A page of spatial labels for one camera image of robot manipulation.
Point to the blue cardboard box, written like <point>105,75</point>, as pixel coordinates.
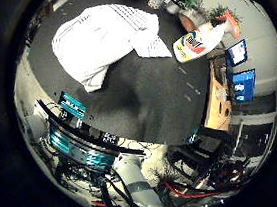
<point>243,85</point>

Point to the white spray bottle orange trigger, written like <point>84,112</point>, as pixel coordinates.
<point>194,44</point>

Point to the white striped cloth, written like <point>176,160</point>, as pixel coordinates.
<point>99,38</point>

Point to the blue framed white panel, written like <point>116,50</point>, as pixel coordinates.
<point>237,53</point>

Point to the black equipment box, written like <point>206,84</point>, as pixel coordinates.
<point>204,143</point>

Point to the light wooden desk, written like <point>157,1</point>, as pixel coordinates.
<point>217,102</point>

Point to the green plant in terracotta pot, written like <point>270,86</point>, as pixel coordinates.
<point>219,14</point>

